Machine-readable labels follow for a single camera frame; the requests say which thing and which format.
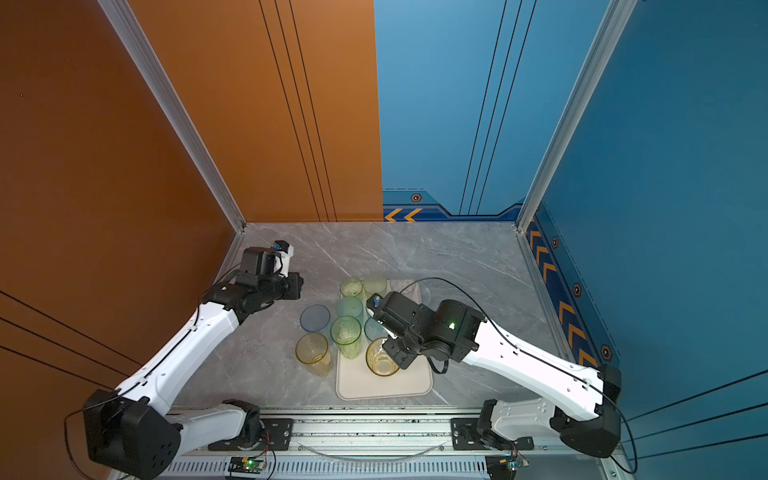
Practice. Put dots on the tall blue clear cup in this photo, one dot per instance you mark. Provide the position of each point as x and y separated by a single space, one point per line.
315 318

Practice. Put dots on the left green circuit board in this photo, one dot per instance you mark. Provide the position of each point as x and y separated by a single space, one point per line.
246 467

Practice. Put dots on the right aluminium corner post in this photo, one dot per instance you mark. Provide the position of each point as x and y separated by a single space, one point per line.
608 34

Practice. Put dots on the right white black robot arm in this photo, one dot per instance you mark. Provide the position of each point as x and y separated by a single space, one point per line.
575 403

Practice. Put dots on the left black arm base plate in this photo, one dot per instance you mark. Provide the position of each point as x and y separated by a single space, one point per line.
272 434

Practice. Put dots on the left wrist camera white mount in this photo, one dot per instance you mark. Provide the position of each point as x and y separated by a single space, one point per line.
267 261

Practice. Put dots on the tall green clear cup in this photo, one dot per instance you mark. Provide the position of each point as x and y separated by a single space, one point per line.
346 333

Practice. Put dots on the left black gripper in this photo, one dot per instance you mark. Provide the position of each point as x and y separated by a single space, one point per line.
295 285

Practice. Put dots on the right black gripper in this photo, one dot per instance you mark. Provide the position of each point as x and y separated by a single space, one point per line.
400 359

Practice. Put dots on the tall grey-blue cup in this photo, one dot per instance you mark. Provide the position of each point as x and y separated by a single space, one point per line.
373 330

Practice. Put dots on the green circuit board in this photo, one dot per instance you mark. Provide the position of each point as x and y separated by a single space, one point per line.
246 467
505 467

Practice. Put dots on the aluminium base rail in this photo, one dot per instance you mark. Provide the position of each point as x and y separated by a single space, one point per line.
392 443

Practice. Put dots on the green dotted textured cup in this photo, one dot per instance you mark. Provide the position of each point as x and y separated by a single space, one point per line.
375 283

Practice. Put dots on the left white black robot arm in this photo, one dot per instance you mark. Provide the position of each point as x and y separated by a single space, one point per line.
133 428

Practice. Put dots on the white rectangular plastic tray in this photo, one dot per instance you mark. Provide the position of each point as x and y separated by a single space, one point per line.
355 381

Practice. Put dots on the left aluminium corner post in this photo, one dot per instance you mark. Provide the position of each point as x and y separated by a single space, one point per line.
127 26

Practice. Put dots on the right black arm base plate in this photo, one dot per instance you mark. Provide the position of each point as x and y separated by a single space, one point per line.
467 435

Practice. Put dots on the small green clear glass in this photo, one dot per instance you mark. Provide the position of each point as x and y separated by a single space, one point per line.
351 287

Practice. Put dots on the teal cup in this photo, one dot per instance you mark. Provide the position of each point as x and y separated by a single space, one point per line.
350 306

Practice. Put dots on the right green circuit board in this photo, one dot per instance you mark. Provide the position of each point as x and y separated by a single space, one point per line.
505 467

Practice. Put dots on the aluminium corner post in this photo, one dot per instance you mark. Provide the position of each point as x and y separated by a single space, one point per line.
608 34
127 26

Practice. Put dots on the amber yellow cup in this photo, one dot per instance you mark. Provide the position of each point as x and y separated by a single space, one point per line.
378 361

